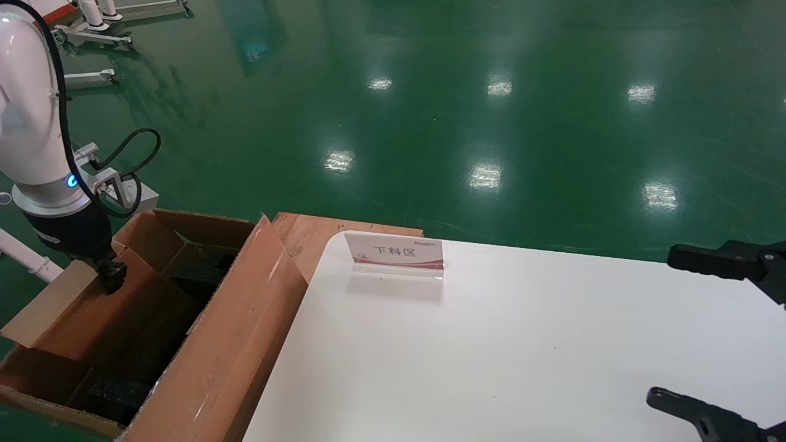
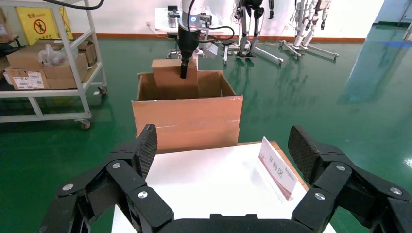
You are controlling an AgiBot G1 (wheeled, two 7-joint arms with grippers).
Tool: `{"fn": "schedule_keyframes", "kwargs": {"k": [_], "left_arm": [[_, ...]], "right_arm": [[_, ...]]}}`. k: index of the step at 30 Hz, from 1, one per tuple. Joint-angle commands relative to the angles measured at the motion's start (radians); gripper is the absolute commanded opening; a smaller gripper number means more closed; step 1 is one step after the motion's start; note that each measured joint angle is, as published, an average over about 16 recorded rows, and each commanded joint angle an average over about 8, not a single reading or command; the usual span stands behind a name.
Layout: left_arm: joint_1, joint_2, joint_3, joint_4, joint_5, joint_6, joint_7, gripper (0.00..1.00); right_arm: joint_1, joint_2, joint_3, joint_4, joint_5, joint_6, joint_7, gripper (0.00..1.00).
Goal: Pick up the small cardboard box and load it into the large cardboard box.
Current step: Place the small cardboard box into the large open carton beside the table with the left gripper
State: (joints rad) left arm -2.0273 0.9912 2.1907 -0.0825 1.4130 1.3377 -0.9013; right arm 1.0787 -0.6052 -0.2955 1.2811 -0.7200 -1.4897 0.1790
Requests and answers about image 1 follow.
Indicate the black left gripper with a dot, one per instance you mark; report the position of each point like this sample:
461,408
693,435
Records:
73,233

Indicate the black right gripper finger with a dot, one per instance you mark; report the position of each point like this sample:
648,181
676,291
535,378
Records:
718,426
724,261

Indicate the large open cardboard box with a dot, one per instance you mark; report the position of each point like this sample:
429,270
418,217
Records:
233,344

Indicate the white metal stand base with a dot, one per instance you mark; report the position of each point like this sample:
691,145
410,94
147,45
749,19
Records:
92,38

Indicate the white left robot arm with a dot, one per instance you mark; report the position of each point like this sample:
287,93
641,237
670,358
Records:
31,110

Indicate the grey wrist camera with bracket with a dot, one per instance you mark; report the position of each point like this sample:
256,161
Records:
141,199

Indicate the small cardboard box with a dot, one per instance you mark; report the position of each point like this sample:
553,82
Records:
110,325

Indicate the acrylic sign with red stripe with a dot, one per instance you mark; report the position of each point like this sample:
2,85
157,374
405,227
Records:
405,252

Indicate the black foam padding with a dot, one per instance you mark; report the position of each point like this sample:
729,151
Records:
110,393

